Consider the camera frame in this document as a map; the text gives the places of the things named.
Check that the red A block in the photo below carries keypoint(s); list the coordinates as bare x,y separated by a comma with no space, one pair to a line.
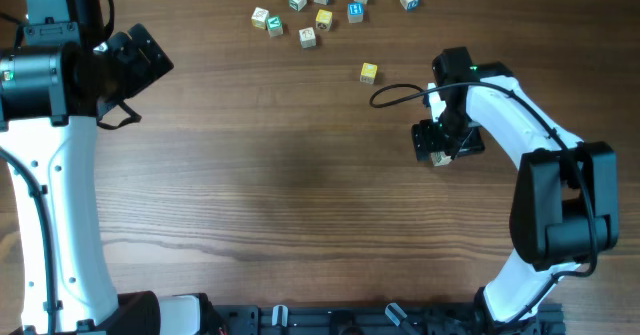
440,159

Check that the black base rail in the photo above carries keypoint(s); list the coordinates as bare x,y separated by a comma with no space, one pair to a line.
434,319

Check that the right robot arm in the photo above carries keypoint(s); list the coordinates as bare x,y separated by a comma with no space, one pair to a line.
564,211

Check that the yellow top block lower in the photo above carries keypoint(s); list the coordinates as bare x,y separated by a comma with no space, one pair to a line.
368,73

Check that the green V block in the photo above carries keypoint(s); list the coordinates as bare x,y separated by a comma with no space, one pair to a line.
274,26

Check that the blue H block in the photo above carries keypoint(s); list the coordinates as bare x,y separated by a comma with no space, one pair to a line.
355,12

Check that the white block red side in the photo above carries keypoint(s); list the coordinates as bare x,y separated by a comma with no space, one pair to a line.
307,37

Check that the yellow top block upper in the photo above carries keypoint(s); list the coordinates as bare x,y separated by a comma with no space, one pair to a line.
324,20

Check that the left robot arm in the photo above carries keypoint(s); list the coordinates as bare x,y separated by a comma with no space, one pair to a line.
67,69

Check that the yellow edge block far left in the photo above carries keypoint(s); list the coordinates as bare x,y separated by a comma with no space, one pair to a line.
259,18

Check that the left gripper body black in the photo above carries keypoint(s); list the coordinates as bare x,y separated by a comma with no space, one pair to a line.
133,68

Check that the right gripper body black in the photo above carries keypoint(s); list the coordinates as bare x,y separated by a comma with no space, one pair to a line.
452,137

